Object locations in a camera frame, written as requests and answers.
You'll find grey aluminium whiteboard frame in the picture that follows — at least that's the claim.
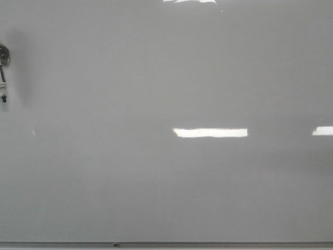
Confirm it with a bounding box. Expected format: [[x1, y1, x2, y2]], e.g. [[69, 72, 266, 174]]
[[1, 241, 332, 249]]

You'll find round metal magnet holder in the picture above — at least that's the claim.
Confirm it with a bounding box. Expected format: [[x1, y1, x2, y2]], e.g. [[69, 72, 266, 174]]
[[0, 42, 10, 67]]

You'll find white whiteboard marker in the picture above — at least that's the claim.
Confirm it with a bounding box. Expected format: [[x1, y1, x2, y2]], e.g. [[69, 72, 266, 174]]
[[0, 64, 7, 103]]

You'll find white whiteboard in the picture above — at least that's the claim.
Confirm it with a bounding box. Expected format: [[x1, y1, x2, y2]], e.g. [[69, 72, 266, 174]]
[[1, 1, 332, 242]]

